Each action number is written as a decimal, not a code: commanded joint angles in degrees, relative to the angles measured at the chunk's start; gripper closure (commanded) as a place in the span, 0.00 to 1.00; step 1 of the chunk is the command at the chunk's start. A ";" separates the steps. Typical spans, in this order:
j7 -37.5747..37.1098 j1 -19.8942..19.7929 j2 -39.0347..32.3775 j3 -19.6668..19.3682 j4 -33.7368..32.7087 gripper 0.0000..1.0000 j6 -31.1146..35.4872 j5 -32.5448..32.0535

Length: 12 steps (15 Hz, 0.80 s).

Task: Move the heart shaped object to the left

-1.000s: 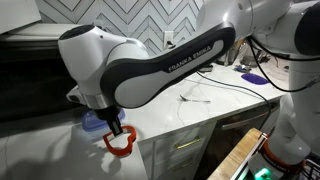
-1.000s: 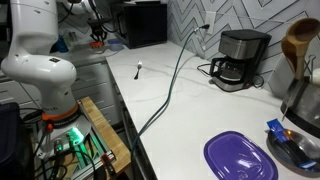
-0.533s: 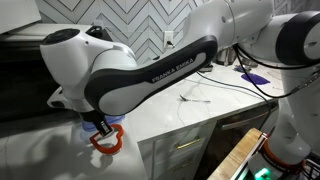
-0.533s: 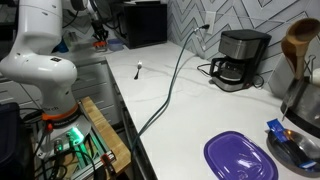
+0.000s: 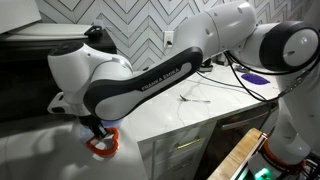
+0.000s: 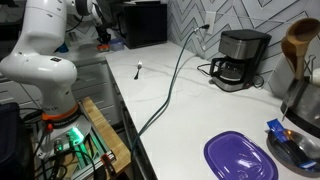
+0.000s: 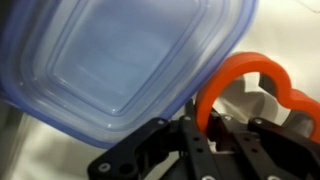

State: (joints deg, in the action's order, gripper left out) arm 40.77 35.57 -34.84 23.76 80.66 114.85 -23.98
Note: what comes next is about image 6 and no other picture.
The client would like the wooden spoon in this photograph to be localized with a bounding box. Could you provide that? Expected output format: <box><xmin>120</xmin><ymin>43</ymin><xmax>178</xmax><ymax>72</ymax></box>
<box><xmin>280</xmin><ymin>17</ymin><xmax>320</xmax><ymax>81</ymax></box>

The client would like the white base cabinet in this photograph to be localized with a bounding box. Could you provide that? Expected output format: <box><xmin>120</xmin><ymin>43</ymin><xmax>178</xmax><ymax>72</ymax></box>
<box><xmin>71</xmin><ymin>59</ymin><xmax>123</xmax><ymax>126</ymax></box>

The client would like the teal power cable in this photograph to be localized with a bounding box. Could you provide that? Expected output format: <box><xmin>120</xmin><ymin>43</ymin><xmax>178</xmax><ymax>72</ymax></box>
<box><xmin>129</xmin><ymin>23</ymin><xmax>211</xmax><ymax>180</ymax></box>

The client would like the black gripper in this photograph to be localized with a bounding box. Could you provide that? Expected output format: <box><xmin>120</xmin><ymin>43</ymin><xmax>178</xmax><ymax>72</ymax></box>
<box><xmin>94</xmin><ymin>13</ymin><xmax>113</xmax><ymax>46</ymax></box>

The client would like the wooden top robot cart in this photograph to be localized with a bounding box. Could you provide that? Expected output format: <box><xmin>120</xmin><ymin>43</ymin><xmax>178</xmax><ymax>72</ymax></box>
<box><xmin>69</xmin><ymin>96</ymin><xmax>132</xmax><ymax>180</ymax></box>

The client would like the clear container with blue lid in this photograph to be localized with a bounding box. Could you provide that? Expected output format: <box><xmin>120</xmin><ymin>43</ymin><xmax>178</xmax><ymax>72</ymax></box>
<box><xmin>109</xmin><ymin>37</ymin><xmax>125</xmax><ymax>52</ymax></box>

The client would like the small blue object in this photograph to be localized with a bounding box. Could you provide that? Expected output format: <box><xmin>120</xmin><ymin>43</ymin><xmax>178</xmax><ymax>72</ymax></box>
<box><xmin>53</xmin><ymin>41</ymin><xmax>70</xmax><ymax>54</ymax></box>

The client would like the black and blue packet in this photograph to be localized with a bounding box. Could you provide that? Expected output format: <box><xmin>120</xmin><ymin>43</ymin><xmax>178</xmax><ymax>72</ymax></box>
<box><xmin>279</xmin><ymin>139</ymin><xmax>318</xmax><ymax>169</ymax></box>

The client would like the blue foil packet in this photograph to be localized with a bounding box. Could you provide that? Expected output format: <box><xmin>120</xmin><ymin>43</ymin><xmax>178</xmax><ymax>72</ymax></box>
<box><xmin>266</xmin><ymin>118</ymin><xmax>289</xmax><ymax>144</ymax></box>

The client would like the robot base plate green light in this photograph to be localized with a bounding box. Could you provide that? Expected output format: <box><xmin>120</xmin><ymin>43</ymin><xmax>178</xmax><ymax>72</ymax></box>
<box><xmin>33</xmin><ymin>113</ymin><xmax>93</xmax><ymax>159</ymax></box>

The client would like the black steel coffee maker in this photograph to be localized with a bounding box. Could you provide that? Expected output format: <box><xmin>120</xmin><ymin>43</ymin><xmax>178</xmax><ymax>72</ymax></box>
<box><xmin>209</xmin><ymin>28</ymin><xmax>273</xmax><ymax>93</ymax></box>

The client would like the purple plastic lid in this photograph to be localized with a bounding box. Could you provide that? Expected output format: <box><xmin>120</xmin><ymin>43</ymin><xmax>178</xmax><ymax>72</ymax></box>
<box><xmin>203</xmin><ymin>130</ymin><xmax>279</xmax><ymax>180</ymax></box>

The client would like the metal utensil pot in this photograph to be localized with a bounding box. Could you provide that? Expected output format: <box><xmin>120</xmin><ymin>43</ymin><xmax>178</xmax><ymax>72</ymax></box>
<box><xmin>280</xmin><ymin>75</ymin><xmax>320</xmax><ymax>139</ymax></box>

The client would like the black coffee maker cable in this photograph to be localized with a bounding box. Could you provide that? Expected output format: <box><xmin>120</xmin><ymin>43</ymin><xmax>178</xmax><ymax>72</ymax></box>
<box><xmin>196</xmin><ymin>63</ymin><xmax>214</xmax><ymax>78</ymax></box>

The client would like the black microwave oven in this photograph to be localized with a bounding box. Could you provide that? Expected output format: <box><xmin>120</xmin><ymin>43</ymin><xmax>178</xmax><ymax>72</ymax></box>
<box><xmin>111</xmin><ymin>1</ymin><xmax>168</xmax><ymax>50</ymax></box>

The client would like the white wall outlet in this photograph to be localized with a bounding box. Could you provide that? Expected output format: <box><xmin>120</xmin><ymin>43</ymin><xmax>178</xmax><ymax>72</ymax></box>
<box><xmin>204</xmin><ymin>11</ymin><xmax>217</xmax><ymax>35</ymax></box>

